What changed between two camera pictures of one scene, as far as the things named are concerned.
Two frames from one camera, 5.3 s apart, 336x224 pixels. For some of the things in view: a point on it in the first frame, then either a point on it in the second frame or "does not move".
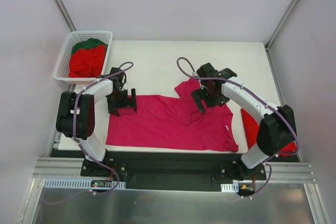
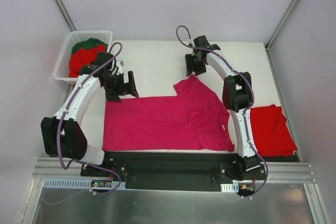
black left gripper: (121, 102) -> (119, 85)
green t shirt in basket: (91, 43) does not move
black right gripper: (207, 98) -> (196, 60)
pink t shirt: (170, 123) does not move
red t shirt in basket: (87, 63) does not move
